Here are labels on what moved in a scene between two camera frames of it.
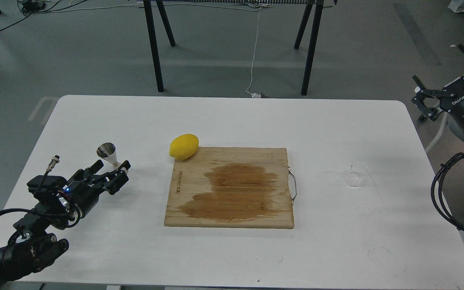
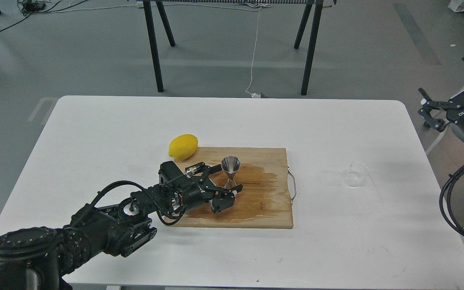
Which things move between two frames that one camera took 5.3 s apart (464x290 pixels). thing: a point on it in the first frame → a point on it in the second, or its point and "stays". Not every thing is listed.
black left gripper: x=83 y=188 → x=194 y=191
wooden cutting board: x=243 y=187 stays
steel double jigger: x=107 y=151 → x=230 y=164
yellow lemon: x=184 y=146 stays
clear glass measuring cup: x=358 y=170 stays
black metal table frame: x=314 y=40 stays
